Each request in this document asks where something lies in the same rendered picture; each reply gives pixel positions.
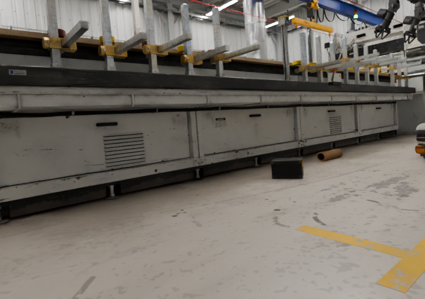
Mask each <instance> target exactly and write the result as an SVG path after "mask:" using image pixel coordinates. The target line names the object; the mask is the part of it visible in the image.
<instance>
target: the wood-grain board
mask: <svg viewBox="0 0 425 299"><path fill-rule="evenodd" d="M43 37H47V38H48V34H45V33H39V32H29V31H23V30H13V29H7V28H0V38H6V39H18V40H30V41H37V42H42V38H43ZM76 42H77V46H86V47H99V46H103V45H102V44H100V42H99V40H97V39H88V38H81V37H80V38H79V39H77V40H76ZM122 43H123V42H115V44H114V45H113V46H119V45H120V44H122ZM129 51H135V52H143V50H142V45H140V44H139V45H137V46H135V47H133V48H131V49H129ZM202 53H204V52H199V51H192V55H197V54H202ZM168 55H173V56H181V55H183V54H180V53H178V51H177V49H170V50H168ZM231 61H234V62H241V63H253V64H265V65H271V66H283V61H273V60H267V59H257V58H246V57H241V56H237V57H235V58H231ZM289 64H290V68H297V67H296V66H293V65H292V63H289ZM348 73H351V74H355V71H354V70H348ZM359 74H360V75H365V71H359ZM369 75H370V76H374V73H373V72H369ZM378 76H382V77H389V78H390V76H389V74H384V73H378Z"/></svg>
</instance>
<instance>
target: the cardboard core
mask: <svg viewBox="0 0 425 299"><path fill-rule="evenodd" d="M342 154H343V152H342V150H341V149H333V150H327V151H324V152H319V153H318V154H317V159H318V160H319V161H326V160H329V159H334V158H337V157H341V156H342Z"/></svg>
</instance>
